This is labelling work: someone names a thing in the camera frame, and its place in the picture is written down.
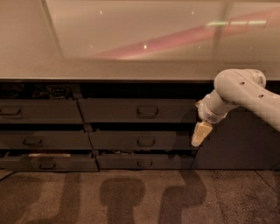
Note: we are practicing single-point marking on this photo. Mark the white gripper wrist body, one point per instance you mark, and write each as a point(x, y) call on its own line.
point(208, 114)

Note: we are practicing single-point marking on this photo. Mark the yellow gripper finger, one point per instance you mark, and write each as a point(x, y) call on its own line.
point(201, 131)

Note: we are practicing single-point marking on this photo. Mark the dark drawer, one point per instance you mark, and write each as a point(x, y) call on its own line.
point(138, 110)
point(141, 140)
point(39, 112)
point(144, 162)
point(44, 140)
point(75, 163)

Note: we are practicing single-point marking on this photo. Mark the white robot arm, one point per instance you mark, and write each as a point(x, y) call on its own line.
point(235, 88)

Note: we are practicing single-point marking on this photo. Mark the pale flat item in drawer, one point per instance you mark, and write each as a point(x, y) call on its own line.
point(49, 155)

